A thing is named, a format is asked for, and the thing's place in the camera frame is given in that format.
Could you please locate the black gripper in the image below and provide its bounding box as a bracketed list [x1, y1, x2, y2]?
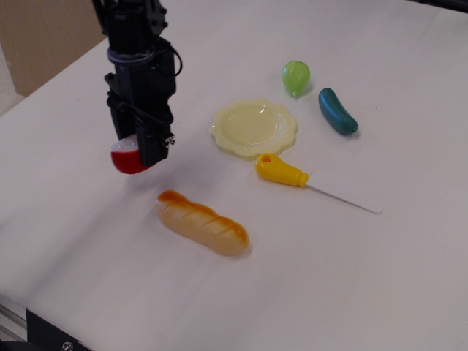
[105, 47, 183, 167]

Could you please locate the red and white toy sushi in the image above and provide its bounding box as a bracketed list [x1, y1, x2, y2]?
[110, 135, 153, 174]

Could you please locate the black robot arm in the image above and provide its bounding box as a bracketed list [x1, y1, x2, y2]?
[93, 1, 183, 174]

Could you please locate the pale yellow scalloped plate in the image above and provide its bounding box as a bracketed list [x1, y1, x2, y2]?
[210, 99, 298, 159]

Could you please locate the toy bread loaf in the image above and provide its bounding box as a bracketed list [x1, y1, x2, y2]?
[155, 190, 250, 256]

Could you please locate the green toy pear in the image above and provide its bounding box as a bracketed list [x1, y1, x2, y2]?
[282, 61, 311, 98]

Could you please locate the dark teal toy cucumber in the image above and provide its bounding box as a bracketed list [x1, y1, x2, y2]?
[318, 88, 359, 135]

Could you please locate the yellow handled toy knife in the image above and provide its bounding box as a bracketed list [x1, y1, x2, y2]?
[255, 154, 382, 214]

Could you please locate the aluminium frame rail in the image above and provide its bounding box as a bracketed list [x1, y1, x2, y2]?
[0, 295, 27, 341]

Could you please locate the black base bracket with cable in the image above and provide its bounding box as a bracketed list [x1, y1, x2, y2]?
[1, 309, 91, 351]

